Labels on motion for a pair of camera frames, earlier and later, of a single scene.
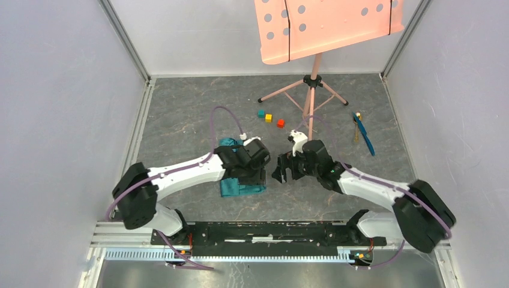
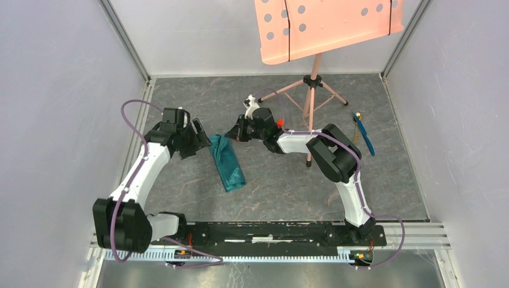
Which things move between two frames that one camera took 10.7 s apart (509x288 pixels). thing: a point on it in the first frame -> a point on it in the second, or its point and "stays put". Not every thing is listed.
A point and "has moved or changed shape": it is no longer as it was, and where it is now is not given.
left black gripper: (259, 177) -> (195, 146)
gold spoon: (356, 127) stays put
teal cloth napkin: (230, 186) has moved or changed shape
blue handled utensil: (364, 132) stays put
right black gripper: (284, 161) -> (237, 132)
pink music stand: (291, 29) stays put
